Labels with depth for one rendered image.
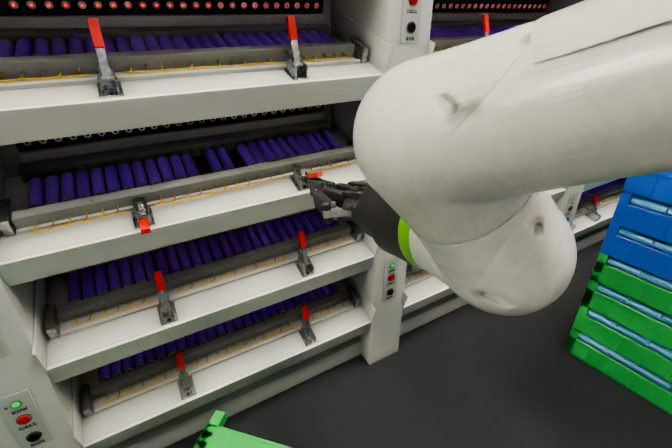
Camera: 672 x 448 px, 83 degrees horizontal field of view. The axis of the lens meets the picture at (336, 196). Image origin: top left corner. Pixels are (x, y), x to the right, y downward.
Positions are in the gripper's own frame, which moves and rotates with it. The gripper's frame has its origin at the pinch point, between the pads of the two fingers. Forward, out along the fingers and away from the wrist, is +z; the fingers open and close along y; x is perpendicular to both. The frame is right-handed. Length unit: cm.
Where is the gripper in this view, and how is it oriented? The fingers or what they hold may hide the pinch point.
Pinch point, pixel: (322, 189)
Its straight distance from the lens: 62.8
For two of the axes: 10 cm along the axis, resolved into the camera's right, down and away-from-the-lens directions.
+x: -1.2, -9.6, -2.5
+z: -4.8, -1.6, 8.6
